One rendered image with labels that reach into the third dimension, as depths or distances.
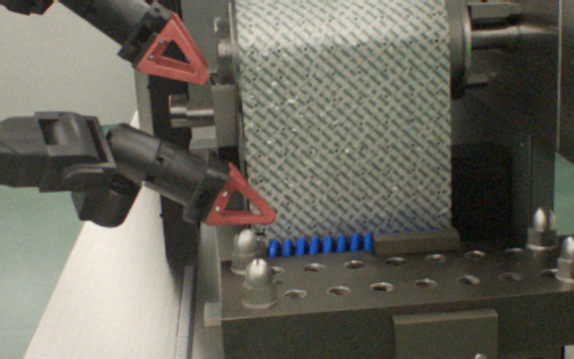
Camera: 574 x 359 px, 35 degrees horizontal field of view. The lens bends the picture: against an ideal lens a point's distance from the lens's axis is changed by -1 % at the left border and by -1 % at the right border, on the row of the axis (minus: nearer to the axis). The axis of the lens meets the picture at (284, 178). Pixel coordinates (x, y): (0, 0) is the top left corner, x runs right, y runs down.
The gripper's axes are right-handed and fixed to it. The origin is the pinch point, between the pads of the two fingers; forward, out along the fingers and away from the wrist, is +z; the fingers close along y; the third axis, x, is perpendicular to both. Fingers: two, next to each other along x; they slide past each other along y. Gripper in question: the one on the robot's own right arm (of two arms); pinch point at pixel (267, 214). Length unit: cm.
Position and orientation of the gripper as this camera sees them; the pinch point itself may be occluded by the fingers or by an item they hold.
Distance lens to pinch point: 105.8
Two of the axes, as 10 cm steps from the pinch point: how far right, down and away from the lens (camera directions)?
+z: 8.9, 4.1, 1.8
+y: 0.7, 2.7, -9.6
